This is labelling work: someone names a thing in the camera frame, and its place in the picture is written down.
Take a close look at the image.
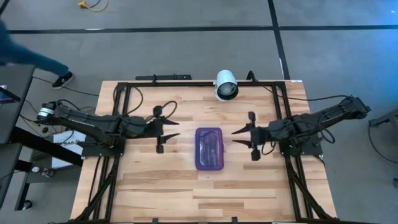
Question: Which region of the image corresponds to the grey table leg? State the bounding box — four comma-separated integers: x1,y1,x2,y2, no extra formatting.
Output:
369,108,398,128

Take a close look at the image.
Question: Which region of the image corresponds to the person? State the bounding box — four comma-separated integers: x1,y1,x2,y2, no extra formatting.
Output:
0,19,75,90

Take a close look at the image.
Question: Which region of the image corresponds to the yellow floor cable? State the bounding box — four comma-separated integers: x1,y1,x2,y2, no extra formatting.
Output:
77,0,109,13

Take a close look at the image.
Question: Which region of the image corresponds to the black desk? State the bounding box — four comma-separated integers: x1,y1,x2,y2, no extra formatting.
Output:
0,63,35,146

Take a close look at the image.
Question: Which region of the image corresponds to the white spotlight lamp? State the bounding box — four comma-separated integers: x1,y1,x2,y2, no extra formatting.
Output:
213,69,239,102

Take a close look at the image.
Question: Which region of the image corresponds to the black power strip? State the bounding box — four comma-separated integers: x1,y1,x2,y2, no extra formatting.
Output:
135,73,193,82

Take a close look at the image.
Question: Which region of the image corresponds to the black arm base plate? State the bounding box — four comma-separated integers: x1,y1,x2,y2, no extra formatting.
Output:
81,136,126,157
279,141,324,156

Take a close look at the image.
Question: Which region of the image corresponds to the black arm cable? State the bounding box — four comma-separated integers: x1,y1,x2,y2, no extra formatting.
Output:
154,100,178,121
247,70,351,102

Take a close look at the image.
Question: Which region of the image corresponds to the purple translucent supply box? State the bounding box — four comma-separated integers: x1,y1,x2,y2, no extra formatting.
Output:
195,127,224,171

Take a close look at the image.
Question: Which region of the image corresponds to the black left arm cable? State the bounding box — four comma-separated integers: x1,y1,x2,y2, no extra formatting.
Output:
154,100,178,121

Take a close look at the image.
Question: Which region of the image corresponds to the white lettered box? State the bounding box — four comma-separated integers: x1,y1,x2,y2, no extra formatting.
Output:
51,130,87,169

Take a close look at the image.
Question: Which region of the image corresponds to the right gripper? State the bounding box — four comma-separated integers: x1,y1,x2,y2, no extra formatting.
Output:
231,111,273,162

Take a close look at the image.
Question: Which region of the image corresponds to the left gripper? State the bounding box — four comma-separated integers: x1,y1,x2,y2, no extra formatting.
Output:
136,105,182,154

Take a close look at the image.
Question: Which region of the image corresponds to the black floor cable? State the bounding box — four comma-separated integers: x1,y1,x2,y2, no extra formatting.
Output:
368,119,398,165

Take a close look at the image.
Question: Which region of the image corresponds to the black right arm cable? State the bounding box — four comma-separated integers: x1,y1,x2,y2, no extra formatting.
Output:
247,70,351,102

